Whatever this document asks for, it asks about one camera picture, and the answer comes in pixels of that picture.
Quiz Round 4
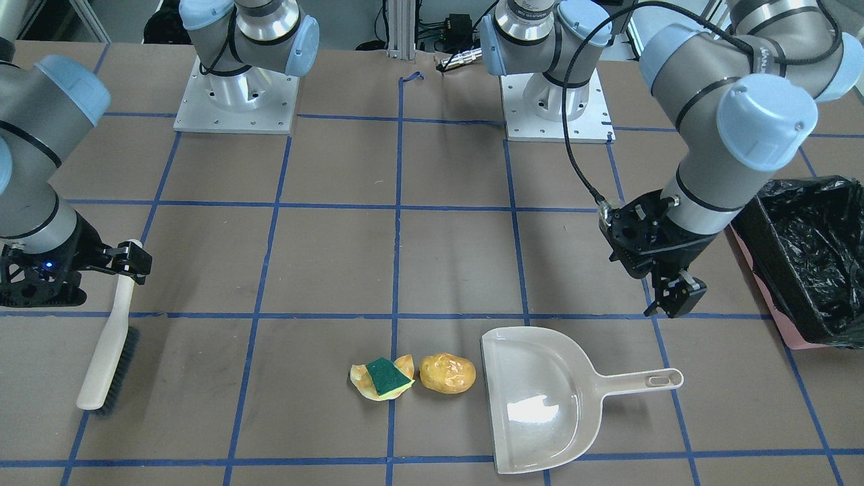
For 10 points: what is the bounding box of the beige hand brush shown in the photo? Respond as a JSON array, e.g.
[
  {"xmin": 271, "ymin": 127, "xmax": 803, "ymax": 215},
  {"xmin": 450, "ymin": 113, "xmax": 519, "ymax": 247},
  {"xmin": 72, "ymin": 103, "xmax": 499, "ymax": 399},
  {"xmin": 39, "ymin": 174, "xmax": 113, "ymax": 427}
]
[{"xmin": 76, "ymin": 275, "xmax": 140, "ymax": 417}]

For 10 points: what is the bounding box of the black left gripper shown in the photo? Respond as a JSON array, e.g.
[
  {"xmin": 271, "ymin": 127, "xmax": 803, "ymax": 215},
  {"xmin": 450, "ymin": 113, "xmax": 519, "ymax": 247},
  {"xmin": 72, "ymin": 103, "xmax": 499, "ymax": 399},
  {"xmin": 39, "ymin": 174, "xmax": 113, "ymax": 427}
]
[{"xmin": 599, "ymin": 190, "xmax": 713, "ymax": 318}]

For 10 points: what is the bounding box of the yellow potato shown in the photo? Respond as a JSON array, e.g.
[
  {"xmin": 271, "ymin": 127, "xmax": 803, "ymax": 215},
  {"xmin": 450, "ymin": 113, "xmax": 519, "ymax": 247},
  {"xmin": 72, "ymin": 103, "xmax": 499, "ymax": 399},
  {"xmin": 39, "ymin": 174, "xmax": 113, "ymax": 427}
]
[{"xmin": 420, "ymin": 352, "xmax": 477, "ymax": 394}]

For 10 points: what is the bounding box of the beige plastic dustpan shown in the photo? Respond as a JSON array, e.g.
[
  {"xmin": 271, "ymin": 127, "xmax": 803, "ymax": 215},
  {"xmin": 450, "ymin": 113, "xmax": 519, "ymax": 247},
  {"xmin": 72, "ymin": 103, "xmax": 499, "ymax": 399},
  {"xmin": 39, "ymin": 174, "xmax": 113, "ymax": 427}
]
[{"xmin": 481, "ymin": 326, "xmax": 684, "ymax": 475}]

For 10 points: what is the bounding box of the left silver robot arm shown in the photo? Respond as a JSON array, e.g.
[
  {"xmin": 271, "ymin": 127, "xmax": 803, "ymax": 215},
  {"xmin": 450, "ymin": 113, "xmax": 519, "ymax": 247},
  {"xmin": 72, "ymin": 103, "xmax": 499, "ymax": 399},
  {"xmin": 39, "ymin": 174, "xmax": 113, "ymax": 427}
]
[{"xmin": 479, "ymin": 1, "xmax": 862, "ymax": 318}]

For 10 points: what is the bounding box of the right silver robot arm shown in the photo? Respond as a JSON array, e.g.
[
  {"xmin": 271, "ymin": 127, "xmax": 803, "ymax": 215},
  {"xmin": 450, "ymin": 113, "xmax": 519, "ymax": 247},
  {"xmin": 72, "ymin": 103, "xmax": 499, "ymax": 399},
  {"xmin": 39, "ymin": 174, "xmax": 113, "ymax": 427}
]
[{"xmin": 2, "ymin": 51, "xmax": 556, "ymax": 320}]

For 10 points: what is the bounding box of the bin with black bag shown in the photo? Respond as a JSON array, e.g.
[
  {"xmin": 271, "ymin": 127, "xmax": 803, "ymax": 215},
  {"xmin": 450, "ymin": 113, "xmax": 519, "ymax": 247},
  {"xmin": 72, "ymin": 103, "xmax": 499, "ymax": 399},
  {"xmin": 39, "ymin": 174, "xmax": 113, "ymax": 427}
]
[{"xmin": 732, "ymin": 175, "xmax": 863, "ymax": 350}]

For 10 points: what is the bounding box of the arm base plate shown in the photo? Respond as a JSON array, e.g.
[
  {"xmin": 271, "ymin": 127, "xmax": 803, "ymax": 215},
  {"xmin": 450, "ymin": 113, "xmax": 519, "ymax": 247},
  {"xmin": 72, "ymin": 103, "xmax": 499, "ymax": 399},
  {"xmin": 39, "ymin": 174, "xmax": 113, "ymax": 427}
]
[
  {"xmin": 173, "ymin": 59, "xmax": 300, "ymax": 135},
  {"xmin": 499, "ymin": 71, "xmax": 616, "ymax": 144}
]

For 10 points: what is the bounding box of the green yellow sponge piece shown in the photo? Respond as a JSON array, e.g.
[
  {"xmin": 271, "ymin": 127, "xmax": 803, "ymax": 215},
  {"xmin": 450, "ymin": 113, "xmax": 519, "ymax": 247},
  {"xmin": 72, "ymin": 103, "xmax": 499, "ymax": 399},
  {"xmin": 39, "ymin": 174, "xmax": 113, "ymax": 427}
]
[{"xmin": 365, "ymin": 354, "xmax": 414, "ymax": 401}]

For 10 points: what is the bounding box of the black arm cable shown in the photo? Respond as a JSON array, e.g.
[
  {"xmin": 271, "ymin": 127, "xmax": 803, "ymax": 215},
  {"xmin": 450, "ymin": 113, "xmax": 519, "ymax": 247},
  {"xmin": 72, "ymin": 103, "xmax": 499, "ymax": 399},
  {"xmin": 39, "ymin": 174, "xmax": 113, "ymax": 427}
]
[{"xmin": 562, "ymin": 0, "xmax": 763, "ymax": 207}]

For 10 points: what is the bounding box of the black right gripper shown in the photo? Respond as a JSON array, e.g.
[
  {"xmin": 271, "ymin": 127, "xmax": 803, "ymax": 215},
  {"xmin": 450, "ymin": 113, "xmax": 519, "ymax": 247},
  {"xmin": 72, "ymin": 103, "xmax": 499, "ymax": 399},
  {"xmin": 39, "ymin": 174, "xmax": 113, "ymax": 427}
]
[{"xmin": 1, "ymin": 213, "xmax": 153, "ymax": 308}]

